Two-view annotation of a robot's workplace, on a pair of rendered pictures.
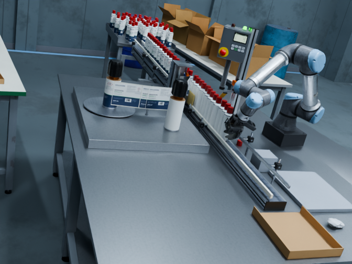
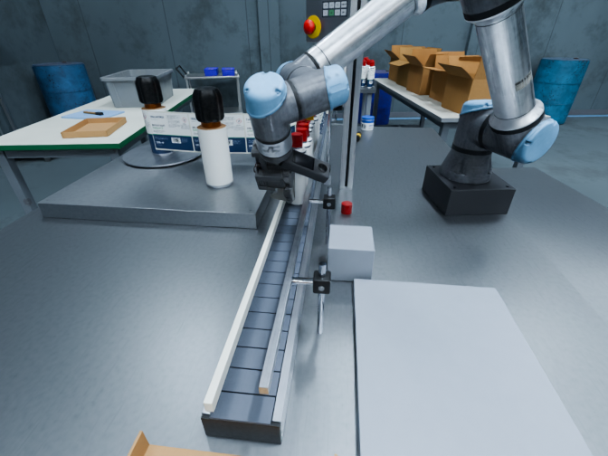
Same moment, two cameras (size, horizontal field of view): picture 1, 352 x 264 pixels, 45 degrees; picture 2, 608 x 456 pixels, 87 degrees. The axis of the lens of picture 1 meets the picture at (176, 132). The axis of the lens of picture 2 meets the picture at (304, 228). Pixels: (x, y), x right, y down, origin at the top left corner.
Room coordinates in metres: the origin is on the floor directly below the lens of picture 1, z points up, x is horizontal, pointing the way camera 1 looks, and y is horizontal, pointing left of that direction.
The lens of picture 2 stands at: (1.56, -0.70, 1.32)
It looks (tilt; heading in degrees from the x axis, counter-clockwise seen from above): 32 degrees down; 29
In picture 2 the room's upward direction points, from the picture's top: straight up
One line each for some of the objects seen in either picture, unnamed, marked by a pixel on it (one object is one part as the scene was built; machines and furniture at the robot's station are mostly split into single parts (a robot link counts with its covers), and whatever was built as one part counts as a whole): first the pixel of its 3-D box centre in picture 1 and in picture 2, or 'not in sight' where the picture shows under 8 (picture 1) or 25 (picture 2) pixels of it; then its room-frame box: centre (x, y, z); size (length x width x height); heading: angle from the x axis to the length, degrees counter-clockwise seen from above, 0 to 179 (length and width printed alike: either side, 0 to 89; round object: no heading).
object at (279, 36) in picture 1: (275, 51); (553, 90); (8.33, -1.53, 0.47); 0.65 x 0.62 x 0.94; 121
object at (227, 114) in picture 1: (226, 123); (297, 169); (2.30, -0.27, 0.98); 0.05 x 0.05 x 0.20
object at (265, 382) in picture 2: (238, 135); (307, 194); (2.22, -0.34, 0.96); 1.07 x 0.01 x 0.01; 23
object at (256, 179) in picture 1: (224, 143); (280, 209); (2.20, -0.27, 0.91); 1.07 x 0.01 x 0.02; 23
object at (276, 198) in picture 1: (209, 129); (305, 182); (2.47, -0.20, 0.86); 1.65 x 0.08 x 0.04; 23
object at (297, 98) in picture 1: (293, 103); (480, 122); (2.66, -0.69, 1.08); 0.13 x 0.12 x 0.14; 48
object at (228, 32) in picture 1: (235, 44); (337, 4); (2.61, -0.23, 1.38); 0.17 x 0.10 x 0.19; 78
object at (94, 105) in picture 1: (109, 107); (164, 153); (2.41, 0.42, 0.89); 0.31 x 0.31 x 0.01
